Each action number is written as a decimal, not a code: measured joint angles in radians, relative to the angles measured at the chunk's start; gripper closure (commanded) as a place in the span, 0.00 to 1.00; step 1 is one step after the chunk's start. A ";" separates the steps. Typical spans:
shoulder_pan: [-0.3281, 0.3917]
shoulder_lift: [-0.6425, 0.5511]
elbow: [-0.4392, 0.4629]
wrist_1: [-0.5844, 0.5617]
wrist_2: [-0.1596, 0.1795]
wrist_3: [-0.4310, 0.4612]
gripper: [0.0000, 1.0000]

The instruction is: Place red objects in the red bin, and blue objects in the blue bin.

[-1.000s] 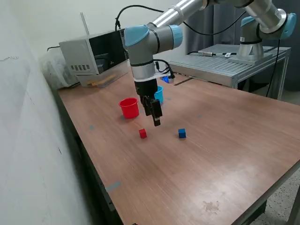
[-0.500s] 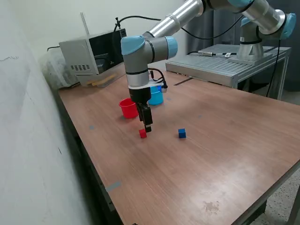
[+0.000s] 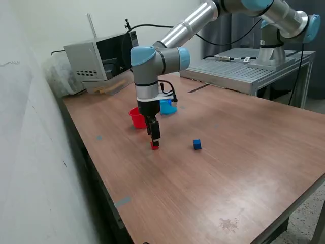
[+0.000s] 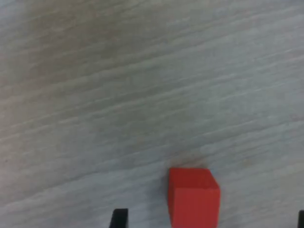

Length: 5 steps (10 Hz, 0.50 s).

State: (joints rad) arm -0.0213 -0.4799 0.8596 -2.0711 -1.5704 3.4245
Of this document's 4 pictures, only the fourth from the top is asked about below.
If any red cube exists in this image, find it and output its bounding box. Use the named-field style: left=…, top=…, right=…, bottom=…
left=168, top=167, right=221, bottom=228

